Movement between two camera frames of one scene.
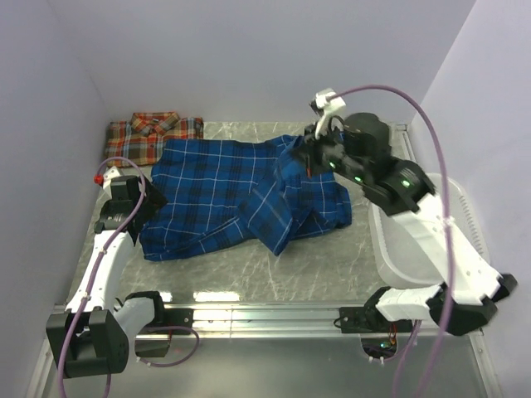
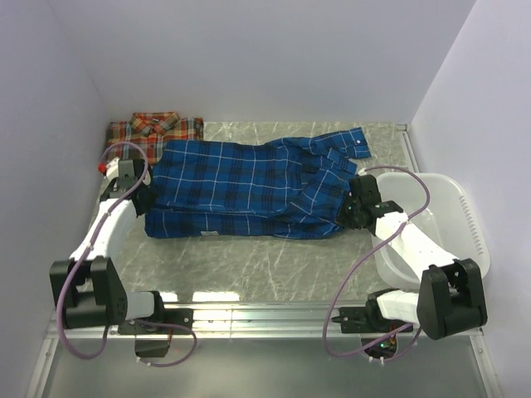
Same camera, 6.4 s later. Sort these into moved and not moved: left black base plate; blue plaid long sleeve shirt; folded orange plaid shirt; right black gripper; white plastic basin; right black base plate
Moved: right black gripper; blue plaid long sleeve shirt
Not moved: left black base plate; white plastic basin; folded orange plaid shirt; right black base plate
